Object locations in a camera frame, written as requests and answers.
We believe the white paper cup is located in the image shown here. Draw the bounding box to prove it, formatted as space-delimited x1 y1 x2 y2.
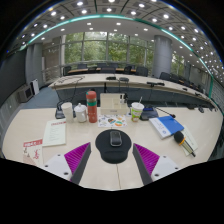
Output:
60 101 75 124

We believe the green white drink cup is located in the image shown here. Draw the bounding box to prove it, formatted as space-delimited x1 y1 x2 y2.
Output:
130 96 145 123

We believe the black round mouse pad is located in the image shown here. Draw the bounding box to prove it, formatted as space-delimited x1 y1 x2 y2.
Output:
94 128 133 165

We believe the white printed paper sheet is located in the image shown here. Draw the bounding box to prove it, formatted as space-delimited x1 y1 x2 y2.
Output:
42 118 68 148

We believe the long curved conference desk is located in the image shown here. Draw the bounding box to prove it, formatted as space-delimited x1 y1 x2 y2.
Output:
48 73 214 104

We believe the dark conference microphone console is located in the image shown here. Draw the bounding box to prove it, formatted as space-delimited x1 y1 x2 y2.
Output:
139 106 160 121
54 100 77 120

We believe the red white leaflet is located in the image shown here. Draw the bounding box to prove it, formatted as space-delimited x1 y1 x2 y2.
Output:
22 138 44 168

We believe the group of ceiling lights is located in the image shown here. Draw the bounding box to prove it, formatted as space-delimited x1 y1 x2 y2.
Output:
8 0 224 78

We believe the blue white book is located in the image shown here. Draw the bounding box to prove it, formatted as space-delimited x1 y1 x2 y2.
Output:
148 115 185 140

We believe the white paper under microphone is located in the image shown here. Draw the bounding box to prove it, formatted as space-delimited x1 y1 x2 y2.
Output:
181 124 199 157

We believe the colourful sticker sheet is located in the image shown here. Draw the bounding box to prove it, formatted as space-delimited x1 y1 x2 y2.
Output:
97 114 128 129

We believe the dark grey computer mouse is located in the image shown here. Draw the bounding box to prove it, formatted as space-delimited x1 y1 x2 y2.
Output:
109 130 123 148

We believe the cream desk organizer box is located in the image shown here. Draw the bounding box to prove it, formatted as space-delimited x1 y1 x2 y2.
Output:
99 92 130 116

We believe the group of dark office chairs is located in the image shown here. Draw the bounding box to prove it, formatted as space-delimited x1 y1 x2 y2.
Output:
63 64 208 93

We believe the black microphone orange band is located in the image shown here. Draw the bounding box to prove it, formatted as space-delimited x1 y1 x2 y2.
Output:
173 130 197 158

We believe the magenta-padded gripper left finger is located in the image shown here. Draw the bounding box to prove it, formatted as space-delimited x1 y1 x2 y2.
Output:
42 141 92 186

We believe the red thermos bottle green band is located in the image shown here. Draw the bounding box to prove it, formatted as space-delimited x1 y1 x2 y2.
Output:
85 90 99 124

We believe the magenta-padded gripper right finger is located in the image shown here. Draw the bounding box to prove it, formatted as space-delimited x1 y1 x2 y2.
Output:
132 143 183 186

